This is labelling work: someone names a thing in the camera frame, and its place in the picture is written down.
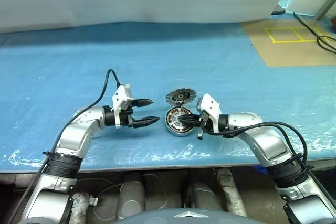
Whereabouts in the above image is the blue table cover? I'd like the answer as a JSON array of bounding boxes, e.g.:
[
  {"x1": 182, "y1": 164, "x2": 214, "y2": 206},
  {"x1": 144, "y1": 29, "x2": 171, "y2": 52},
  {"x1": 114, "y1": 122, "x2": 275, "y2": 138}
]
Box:
[{"x1": 0, "y1": 14, "x2": 336, "y2": 174}]

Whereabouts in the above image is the brown cardboard sheet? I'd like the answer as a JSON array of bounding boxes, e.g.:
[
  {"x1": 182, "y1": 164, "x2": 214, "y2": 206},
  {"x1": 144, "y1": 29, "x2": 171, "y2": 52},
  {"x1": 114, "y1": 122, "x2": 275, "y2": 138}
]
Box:
[{"x1": 241, "y1": 18, "x2": 336, "y2": 68}]

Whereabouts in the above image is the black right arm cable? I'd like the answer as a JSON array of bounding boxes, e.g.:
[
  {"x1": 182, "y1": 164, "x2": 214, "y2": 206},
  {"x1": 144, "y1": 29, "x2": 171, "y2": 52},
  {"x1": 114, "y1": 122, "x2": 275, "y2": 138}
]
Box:
[{"x1": 209, "y1": 121, "x2": 316, "y2": 174}]

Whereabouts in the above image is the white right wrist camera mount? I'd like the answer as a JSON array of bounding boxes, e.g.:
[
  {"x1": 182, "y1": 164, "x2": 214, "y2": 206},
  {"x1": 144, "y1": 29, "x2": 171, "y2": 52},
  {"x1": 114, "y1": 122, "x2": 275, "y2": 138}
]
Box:
[{"x1": 196, "y1": 93, "x2": 222, "y2": 133}]

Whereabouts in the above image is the grey robot torso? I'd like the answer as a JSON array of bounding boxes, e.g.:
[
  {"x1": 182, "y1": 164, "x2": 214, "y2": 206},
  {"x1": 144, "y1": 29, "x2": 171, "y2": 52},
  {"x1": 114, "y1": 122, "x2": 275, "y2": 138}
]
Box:
[{"x1": 112, "y1": 207, "x2": 269, "y2": 224}]

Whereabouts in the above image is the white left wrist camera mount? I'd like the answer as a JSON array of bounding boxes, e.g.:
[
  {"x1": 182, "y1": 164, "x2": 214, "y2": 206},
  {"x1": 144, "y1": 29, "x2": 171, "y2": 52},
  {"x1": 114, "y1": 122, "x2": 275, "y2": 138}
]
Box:
[{"x1": 111, "y1": 83, "x2": 133, "y2": 130}]

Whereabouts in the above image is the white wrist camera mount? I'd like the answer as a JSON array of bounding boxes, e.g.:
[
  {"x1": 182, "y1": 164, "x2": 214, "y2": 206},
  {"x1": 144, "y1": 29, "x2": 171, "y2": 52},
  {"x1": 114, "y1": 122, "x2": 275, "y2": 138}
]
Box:
[
  {"x1": 111, "y1": 83, "x2": 133, "y2": 130},
  {"x1": 196, "y1": 93, "x2": 222, "y2": 133}
]

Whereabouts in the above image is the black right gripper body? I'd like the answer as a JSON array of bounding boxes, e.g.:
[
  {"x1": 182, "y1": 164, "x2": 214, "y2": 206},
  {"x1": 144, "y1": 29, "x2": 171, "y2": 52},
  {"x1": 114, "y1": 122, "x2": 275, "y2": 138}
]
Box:
[{"x1": 196, "y1": 112, "x2": 213, "y2": 140}]

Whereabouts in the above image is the motor housing with copper windings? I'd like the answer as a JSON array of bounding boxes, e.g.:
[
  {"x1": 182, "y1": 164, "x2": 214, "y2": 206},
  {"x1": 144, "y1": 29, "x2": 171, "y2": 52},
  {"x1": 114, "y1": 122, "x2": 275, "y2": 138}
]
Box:
[{"x1": 164, "y1": 106, "x2": 196, "y2": 136}]

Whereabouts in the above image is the white wrapped pipe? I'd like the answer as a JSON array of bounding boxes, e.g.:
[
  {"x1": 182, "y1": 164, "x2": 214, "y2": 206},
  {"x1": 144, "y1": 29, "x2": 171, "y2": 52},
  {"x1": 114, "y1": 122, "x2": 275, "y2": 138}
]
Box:
[{"x1": 215, "y1": 167, "x2": 248, "y2": 217}]

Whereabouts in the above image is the finned round motor lid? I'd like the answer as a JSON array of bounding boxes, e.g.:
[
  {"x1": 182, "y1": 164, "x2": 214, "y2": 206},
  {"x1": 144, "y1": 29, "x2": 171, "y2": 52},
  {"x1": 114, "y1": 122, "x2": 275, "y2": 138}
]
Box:
[{"x1": 165, "y1": 88, "x2": 198, "y2": 106}]

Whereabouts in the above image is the grey metal post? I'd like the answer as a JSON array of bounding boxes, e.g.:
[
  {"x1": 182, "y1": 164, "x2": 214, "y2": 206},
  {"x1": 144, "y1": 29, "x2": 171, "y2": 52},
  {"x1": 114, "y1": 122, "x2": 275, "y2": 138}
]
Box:
[{"x1": 316, "y1": 0, "x2": 336, "y2": 20}]

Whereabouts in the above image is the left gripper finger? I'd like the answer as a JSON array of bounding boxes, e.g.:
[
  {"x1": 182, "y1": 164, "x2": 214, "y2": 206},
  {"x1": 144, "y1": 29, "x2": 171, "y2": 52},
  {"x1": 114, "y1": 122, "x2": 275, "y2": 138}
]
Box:
[
  {"x1": 132, "y1": 116, "x2": 161, "y2": 130},
  {"x1": 131, "y1": 98, "x2": 155, "y2": 108}
]

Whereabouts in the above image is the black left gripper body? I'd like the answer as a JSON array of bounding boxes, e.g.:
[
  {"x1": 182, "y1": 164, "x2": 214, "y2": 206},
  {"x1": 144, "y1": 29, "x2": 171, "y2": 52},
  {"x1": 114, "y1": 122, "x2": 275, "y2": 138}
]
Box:
[{"x1": 119, "y1": 102, "x2": 137, "y2": 128}]

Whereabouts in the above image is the black looped cable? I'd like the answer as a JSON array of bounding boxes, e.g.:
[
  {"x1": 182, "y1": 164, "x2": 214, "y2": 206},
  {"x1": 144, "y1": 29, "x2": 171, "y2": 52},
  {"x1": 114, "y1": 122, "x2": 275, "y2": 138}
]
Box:
[{"x1": 293, "y1": 11, "x2": 336, "y2": 53}]

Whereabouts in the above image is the dark rounded grey shape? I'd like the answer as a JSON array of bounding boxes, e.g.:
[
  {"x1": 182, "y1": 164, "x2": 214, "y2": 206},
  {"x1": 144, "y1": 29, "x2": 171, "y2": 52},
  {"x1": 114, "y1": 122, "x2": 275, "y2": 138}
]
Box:
[
  {"x1": 182, "y1": 180, "x2": 224, "y2": 211},
  {"x1": 117, "y1": 180, "x2": 146, "y2": 221}
]

